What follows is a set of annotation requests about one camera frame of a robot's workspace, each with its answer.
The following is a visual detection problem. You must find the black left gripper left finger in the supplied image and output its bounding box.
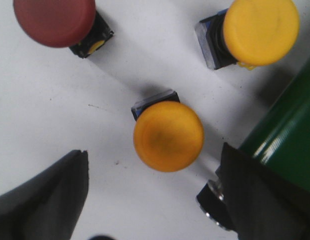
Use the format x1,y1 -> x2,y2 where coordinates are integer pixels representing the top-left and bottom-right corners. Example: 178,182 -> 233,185
0,150 -> 89,240

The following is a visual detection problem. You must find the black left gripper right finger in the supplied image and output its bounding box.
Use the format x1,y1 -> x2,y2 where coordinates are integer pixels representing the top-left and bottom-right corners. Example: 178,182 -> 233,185
220,143 -> 310,240

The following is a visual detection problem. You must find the yellow button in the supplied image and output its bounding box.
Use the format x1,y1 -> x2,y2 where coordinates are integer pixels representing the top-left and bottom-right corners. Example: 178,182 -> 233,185
131,89 -> 204,173
195,0 -> 300,70

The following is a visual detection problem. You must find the black conveyor drive pulley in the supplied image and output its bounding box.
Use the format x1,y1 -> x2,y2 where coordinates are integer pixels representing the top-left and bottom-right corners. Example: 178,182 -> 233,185
196,179 -> 236,231

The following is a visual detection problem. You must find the green conveyor belt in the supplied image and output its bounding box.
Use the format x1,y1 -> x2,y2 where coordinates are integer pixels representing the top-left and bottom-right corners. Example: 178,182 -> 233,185
240,57 -> 310,192

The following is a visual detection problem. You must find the red button middle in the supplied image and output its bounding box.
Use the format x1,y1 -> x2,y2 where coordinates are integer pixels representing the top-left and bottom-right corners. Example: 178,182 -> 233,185
13,0 -> 114,59

